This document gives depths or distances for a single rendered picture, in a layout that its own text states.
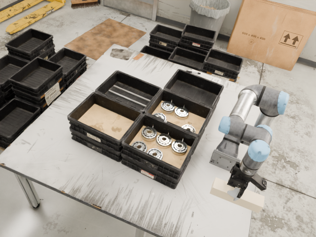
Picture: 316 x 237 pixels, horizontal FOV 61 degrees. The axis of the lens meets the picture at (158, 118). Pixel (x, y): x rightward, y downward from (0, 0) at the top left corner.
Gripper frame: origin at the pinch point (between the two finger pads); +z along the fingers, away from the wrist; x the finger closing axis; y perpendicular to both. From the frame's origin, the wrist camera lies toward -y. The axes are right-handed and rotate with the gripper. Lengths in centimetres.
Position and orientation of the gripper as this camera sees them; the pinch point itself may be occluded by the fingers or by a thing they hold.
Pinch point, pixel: (237, 193)
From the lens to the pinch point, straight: 138.0
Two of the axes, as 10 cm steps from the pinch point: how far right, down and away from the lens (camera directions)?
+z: -1.0, 6.9, 7.2
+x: -3.6, 6.5, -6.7
